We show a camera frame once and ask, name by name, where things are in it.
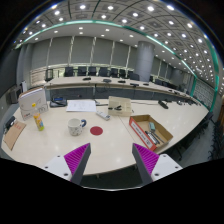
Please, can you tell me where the brown envelope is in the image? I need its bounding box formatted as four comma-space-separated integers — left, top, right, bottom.
3, 121, 26, 150

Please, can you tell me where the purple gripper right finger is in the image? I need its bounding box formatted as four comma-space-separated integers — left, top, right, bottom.
131, 142, 183, 186

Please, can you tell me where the grey round pillar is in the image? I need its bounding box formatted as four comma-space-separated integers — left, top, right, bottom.
134, 41, 155, 82

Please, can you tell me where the white paper sheet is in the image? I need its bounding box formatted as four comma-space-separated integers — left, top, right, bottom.
66, 100, 96, 112

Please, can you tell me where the beige open box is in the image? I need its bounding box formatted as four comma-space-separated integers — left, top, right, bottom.
108, 96, 132, 117

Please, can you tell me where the red round coaster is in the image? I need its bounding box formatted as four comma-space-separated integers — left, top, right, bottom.
90, 126, 103, 136

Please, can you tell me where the teal item in box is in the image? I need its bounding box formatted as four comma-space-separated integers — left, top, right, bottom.
149, 122, 155, 131

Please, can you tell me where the white spotted mug blue handle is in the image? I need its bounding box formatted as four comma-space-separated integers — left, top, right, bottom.
68, 118, 87, 136

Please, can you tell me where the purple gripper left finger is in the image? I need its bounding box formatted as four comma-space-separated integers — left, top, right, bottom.
42, 142, 92, 186

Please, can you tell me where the white cardboard box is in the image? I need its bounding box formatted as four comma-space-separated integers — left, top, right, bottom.
18, 87, 48, 120

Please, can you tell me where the open red cardboard box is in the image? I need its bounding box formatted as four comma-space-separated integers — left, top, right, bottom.
129, 115, 173, 151

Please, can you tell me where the white remote control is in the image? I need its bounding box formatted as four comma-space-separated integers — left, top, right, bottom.
96, 111, 110, 121

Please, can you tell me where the black marker in box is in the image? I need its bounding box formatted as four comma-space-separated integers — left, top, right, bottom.
145, 131, 160, 145

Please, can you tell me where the yellow drink bottle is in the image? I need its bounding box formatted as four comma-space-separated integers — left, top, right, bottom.
32, 103, 44, 131

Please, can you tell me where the black power strip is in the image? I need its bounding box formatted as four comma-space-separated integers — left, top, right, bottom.
158, 100, 169, 109

